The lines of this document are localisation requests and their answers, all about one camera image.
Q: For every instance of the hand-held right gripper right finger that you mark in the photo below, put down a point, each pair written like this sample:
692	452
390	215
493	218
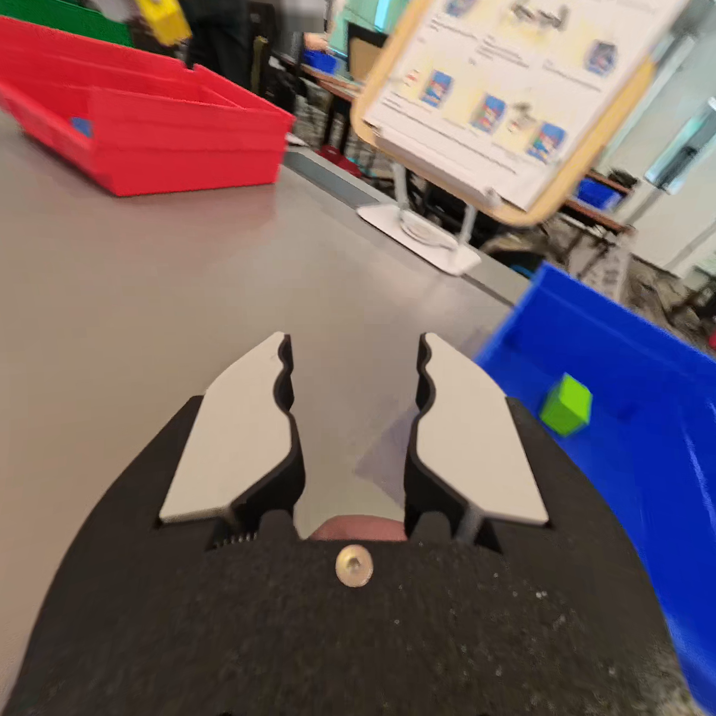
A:
476	448

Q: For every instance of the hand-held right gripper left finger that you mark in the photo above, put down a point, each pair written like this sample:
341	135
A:
229	448

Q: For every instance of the green wooden block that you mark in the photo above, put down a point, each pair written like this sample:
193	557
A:
566	405

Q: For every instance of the red plastic bin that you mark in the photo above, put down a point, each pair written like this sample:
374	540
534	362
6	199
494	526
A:
145	134

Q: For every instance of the grey desk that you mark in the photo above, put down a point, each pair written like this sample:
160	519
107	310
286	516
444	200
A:
168	291

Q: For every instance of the white board stand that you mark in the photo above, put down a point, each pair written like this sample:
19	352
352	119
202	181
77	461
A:
420	241

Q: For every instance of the small blue plastic bin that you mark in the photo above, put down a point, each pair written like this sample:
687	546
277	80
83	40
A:
599	196
319	62

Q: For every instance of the instruction sheet board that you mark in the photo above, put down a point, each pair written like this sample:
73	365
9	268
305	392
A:
515	90

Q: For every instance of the green plastic bin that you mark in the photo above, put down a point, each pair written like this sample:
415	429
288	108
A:
56	17

